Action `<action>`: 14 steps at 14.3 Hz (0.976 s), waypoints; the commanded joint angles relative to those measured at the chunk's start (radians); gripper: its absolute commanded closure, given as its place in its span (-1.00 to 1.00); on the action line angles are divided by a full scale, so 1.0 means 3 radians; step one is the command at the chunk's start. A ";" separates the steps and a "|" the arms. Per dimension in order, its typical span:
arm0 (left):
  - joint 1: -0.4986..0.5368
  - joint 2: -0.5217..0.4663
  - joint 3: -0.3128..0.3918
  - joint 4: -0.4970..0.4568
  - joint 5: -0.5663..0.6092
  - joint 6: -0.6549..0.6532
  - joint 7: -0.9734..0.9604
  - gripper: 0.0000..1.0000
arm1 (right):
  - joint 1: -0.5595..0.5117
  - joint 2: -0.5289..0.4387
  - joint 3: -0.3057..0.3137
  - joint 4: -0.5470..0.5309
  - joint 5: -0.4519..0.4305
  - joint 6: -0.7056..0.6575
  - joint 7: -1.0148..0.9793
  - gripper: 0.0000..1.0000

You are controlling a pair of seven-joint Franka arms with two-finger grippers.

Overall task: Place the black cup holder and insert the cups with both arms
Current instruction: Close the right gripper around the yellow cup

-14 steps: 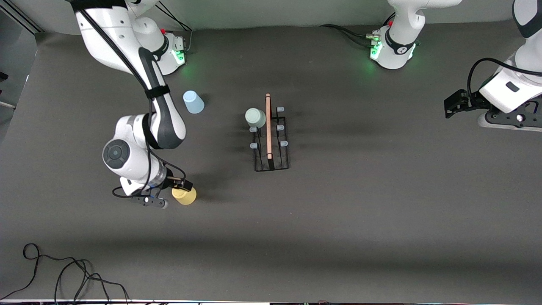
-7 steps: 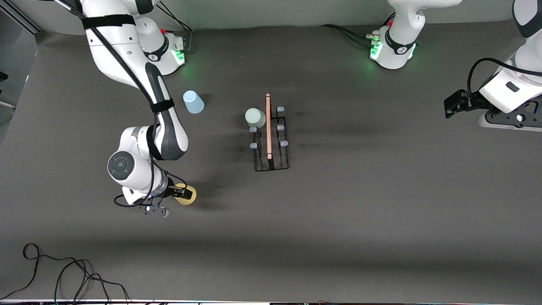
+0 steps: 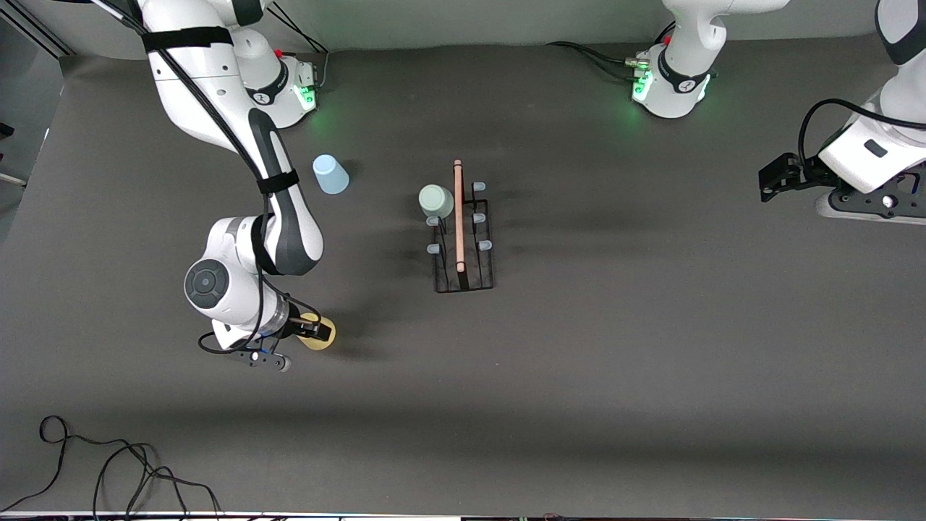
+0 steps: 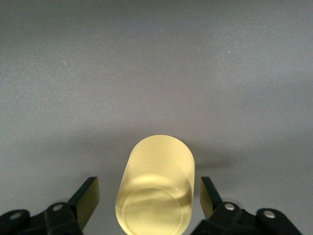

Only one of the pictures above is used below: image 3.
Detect yellow plastic cup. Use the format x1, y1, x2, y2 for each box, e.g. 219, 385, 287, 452
297, 313, 337, 352

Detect black wire cup holder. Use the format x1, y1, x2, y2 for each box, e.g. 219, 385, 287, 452
425, 159, 496, 295

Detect pale green plastic cup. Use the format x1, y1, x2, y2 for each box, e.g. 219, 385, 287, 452
418, 184, 455, 219

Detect light blue plastic cup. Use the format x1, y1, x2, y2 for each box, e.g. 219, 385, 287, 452
313, 154, 350, 195

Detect dark grey table mat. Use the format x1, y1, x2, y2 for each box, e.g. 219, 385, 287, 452
0, 33, 926, 516

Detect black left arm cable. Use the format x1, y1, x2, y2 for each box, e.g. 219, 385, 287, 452
798, 98, 926, 174

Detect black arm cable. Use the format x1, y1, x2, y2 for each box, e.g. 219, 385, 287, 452
87, 0, 305, 355
798, 98, 926, 174

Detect loose black cable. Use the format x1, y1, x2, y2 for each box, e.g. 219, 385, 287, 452
0, 415, 221, 518

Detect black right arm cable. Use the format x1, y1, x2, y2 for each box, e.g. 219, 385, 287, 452
87, 0, 305, 355

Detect black left arm base cables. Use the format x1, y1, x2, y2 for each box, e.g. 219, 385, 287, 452
546, 22, 677, 84

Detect black arm base cables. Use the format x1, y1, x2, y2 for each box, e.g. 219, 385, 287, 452
546, 22, 677, 84
268, 4, 331, 93

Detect black right arm base cables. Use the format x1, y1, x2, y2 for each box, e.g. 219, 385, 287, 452
268, 4, 331, 93

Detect grey metal rail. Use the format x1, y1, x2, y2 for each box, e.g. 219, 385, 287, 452
0, 0, 75, 59

